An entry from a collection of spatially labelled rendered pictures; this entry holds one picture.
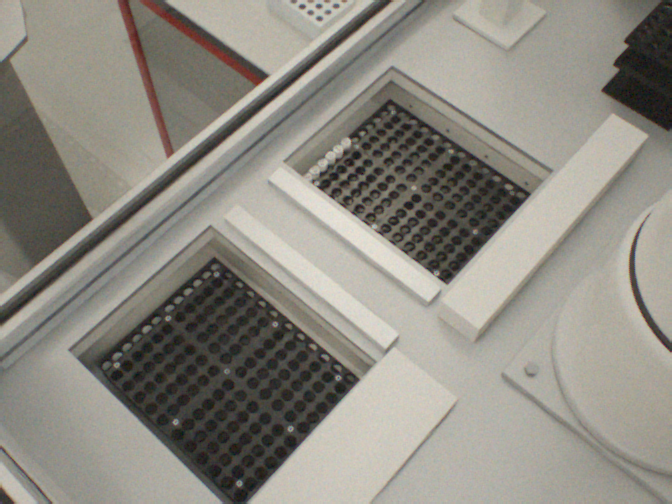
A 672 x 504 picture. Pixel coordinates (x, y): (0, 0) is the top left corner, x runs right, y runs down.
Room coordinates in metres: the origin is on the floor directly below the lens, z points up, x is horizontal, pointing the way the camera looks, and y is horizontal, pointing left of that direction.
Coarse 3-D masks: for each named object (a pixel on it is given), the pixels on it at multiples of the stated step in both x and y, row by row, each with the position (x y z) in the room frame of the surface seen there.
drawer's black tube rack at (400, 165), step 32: (384, 128) 0.61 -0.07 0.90; (416, 128) 0.61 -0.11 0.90; (352, 160) 0.56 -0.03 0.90; (384, 160) 0.56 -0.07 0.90; (416, 160) 0.56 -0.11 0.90; (448, 160) 0.56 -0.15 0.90; (480, 160) 0.56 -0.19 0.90; (352, 192) 0.51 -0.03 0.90; (384, 192) 0.51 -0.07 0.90; (416, 192) 0.51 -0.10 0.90; (448, 192) 0.53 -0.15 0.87; (480, 192) 0.53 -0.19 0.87; (512, 192) 0.51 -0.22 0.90; (384, 224) 0.47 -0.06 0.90; (416, 224) 0.49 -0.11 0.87; (448, 224) 0.48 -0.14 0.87; (480, 224) 0.47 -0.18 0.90; (416, 256) 0.42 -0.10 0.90; (448, 256) 0.42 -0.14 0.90
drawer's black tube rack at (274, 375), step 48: (240, 288) 0.40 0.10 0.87; (192, 336) 0.32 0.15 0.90; (240, 336) 0.32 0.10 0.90; (288, 336) 0.32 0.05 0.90; (144, 384) 0.27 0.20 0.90; (192, 384) 0.27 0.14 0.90; (240, 384) 0.27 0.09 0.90; (288, 384) 0.27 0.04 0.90; (336, 384) 0.27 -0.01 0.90; (192, 432) 0.22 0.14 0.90; (240, 432) 0.22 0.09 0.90; (288, 432) 0.22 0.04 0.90; (240, 480) 0.17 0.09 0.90
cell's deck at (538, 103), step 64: (448, 0) 0.79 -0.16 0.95; (576, 0) 0.79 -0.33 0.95; (640, 0) 0.79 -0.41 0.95; (384, 64) 0.67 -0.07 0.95; (448, 64) 0.67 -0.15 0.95; (512, 64) 0.67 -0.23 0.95; (576, 64) 0.67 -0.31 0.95; (320, 128) 0.57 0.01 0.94; (512, 128) 0.57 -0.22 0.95; (576, 128) 0.57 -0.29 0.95; (640, 128) 0.57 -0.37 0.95; (256, 192) 0.48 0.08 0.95; (320, 192) 0.48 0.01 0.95; (640, 192) 0.48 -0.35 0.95; (256, 256) 0.40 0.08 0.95; (320, 256) 0.40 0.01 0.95; (576, 256) 0.40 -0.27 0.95; (64, 320) 0.32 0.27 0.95; (320, 320) 0.33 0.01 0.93; (384, 320) 0.32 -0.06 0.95; (512, 320) 0.32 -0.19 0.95; (0, 384) 0.25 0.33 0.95; (64, 384) 0.25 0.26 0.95; (448, 384) 0.25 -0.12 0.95; (64, 448) 0.19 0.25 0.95; (128, 448) 0.19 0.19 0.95; (448, 448) 0.19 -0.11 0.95; (512, 448) 0.19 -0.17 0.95; (576, 448) 0.19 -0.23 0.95
